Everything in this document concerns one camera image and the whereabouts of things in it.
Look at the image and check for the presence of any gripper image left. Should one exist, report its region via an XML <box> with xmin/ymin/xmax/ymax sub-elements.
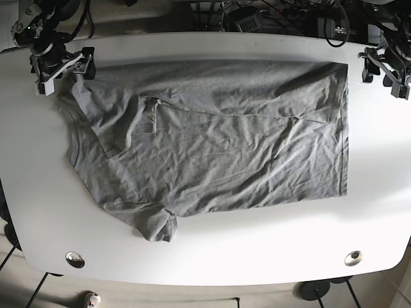
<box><xmin>30</xmin><ymin>47</ymin><xmax>96</xmax><ymax>82</ymax></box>

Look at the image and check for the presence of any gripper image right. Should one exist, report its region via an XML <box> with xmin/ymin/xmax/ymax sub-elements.
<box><xmin>358</xmin><ymin>44</ymin><xmax>410</xmax><ymax>87</ymax></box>

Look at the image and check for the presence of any grey printed T-shirt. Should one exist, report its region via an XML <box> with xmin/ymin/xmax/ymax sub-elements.
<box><xmin>58</xmin><ymin>60</ymin><xmax>349</xmax><ymax>242</ymax></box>

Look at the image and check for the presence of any black power box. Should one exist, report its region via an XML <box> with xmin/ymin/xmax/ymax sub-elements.
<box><xmin>226</xmin><ymin>6</ymin><xmax>263</xmax><ymax>33</ymax></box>

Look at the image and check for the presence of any right silver table grommet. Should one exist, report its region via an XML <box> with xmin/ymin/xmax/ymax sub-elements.
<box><xmin>344</xmin><ymin>250</ymin><xmax>363</xmax><ymax>267</ymax></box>

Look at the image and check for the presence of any silver table grommet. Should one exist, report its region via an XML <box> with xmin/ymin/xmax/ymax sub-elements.
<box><xmin>66</xmin><ymin>252</ymin><xmax>85</xmax><ymax>269</ymax></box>
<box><xmin>344</xmin><ymin>250</ymin><xmax>363</xmax><ymax>267</ymax></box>

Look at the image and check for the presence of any left silver table grommet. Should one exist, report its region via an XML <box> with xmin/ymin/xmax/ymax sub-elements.
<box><xmin>66</xmin><ymin>252</ymin><xmax>85</xmax><ymax>269</ymax></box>

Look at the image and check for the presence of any round black stand base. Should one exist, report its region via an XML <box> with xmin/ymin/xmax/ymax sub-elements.
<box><xmin>293</xmin><ymin>280</ymin><xmax>331</xmax><ymax>302</ymax></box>

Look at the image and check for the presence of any white sneaker on floor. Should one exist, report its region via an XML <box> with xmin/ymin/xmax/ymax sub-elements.
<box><xmin>84</xmin><ymin>292</ymin><xmax>101</xmax><ymax>308</ymax></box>

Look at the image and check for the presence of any grey wrist camera image right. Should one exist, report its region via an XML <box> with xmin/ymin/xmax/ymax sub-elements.
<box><xmin>391</xmin><ymin>83</ymin><xmax>410</xmax><ymax>100</ymax></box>

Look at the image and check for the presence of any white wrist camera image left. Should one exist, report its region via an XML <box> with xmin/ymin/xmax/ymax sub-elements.
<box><xmin>35</xmin><ymin>75</ymin><xmax>55</xmax><ymax>96</ymax></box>

